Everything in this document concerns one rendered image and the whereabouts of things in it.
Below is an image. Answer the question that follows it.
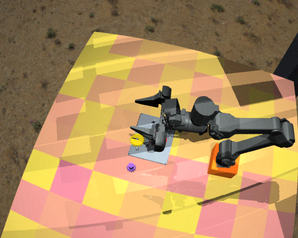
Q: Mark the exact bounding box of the yellow gear with black stripe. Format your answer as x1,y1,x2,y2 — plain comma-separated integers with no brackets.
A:
130,133,145,147

